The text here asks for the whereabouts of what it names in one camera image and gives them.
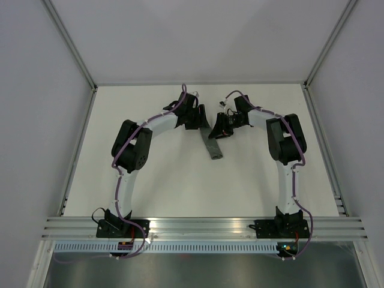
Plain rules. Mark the aluminium rail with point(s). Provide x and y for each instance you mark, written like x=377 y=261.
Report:
x=75 y=156
x=325 y=152
x=204 y=229

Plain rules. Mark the white slotted cable duct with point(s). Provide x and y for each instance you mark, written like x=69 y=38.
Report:
x=170 y=247

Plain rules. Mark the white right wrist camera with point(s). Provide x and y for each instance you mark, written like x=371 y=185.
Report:
x=223 y=103

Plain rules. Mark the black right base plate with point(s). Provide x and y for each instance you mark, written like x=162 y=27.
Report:
x=270 y=229

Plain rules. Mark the aluminium front rail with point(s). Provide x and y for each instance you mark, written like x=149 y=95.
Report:
x=204 y=229

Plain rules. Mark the grey cloth napkin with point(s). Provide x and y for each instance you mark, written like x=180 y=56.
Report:
x=211 y=145

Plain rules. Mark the aluminium left side rail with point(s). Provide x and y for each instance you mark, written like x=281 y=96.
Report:
x=75 y=156

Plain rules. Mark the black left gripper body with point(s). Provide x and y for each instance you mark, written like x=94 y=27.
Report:
x=193 y=114

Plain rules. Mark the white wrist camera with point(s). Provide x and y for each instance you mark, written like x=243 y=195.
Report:
x=195 y=93
x=223 y=103

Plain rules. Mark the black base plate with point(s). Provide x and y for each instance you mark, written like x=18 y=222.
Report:
x=122 y=229
x=270 y=229

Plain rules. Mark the aluminium frame post left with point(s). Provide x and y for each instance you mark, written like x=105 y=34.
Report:
x=68 y=41

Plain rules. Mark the aluminium frame post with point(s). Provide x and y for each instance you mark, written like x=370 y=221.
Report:
x=68 y=41
x=335 y=33

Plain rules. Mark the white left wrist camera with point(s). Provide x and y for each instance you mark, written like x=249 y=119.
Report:
x=195 y=93

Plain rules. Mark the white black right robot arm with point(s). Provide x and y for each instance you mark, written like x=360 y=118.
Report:
x=286 y=146

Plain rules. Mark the aluminium frame post right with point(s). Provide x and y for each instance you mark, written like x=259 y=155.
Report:
x=335 y=33

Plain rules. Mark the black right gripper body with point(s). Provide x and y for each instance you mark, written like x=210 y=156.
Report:
x=236 y=121

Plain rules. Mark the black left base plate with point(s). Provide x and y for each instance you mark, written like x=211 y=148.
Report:
x=122 y=229

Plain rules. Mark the aluminium right side rail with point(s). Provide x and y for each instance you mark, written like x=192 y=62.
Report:
x=325 y=152

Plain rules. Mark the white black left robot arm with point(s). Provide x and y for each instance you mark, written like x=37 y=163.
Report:
x=130 y=153

